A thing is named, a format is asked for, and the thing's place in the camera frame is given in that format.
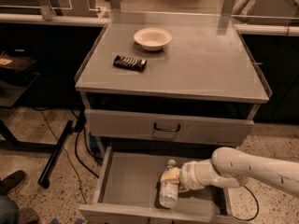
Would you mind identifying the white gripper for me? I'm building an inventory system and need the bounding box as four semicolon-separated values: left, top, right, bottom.
160;161;203;193

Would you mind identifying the clear plastic water bottle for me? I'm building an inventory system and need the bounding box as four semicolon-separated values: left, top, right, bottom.
159;160;179;208

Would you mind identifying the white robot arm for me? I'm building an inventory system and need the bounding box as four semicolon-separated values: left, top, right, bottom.
160;147;299;197

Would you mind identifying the open middle drawer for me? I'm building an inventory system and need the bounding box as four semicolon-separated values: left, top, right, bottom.
79;147;247;224

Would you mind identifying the grey drawer cabinet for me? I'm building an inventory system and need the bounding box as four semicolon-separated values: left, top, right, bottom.
74;10;274;224

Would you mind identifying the dark striped snack bar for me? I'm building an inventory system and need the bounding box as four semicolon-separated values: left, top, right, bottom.
113;55;147;72

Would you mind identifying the black metal stand leg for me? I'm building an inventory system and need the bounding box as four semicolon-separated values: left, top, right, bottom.
37;112;86;189

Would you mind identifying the white paper bowl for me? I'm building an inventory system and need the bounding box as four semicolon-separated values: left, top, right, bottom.
134;28;172;51

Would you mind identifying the brown shoe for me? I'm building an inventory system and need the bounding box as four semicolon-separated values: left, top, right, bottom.
0;170;26;195

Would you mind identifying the blue jeans leg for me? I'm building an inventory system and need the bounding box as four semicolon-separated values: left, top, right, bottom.
0;196;20;224

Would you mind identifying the dark side table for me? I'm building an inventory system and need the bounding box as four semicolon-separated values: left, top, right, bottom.
0;52;56;153

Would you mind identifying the black floor cable right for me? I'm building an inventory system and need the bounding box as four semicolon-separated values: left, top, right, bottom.
232;185;261;222

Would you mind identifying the closed top drawer with handle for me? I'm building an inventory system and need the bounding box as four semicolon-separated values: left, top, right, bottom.
85;109;254;146

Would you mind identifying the black cable on floor left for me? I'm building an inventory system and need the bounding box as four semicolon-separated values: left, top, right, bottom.
31;105;104;203

